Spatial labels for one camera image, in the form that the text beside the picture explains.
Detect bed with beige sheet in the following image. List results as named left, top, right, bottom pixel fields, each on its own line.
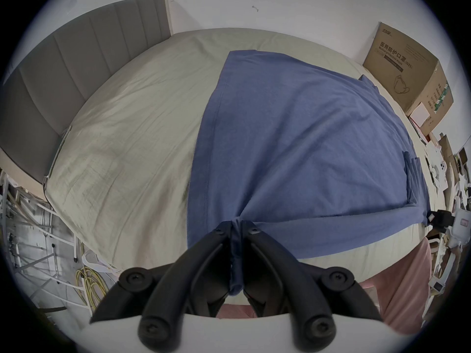
left=43, top=28, right=447, bottom=308

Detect person's legs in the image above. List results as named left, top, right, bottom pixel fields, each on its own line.
left=217, top=237, right=433, bottom=336

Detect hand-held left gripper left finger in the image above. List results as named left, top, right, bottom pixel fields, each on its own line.
left=90, top=221, right=236, bottom=351

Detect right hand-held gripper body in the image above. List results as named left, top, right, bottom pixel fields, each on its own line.
left=436, top=208, right=471, bottom=245

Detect blue shirt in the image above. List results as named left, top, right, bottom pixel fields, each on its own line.
left=187, top=50, right=432, bottom=295

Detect yellow cable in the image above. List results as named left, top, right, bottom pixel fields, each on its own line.
left=75, top=265, right=111, bottom=309

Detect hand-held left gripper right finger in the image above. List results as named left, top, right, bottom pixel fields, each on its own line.
left=235, top=221, right=383, bottom=350

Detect grey padded headboard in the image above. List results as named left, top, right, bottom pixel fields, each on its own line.
left=0, top=0, right=173, bottom=184

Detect white metal rack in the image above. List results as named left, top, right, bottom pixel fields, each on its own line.
left=0, top=171, right=90, bottom=309

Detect brown cardboard carton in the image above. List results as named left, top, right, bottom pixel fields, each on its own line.
left=362, top=21, right=454, bottom=137

